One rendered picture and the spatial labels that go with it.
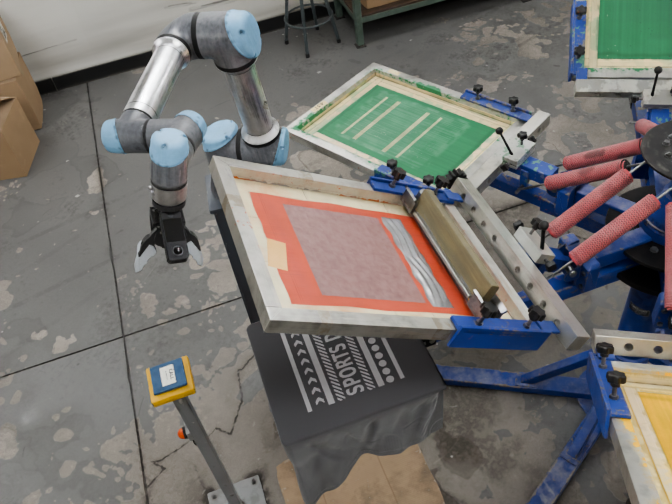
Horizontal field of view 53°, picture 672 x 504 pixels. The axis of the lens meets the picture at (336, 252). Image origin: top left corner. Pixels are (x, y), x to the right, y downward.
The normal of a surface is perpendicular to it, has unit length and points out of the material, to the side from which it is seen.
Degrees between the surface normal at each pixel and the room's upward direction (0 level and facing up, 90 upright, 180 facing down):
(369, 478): 0
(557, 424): 0
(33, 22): 90
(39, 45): 90
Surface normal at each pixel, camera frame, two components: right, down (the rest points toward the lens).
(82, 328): -0.11, -0.69
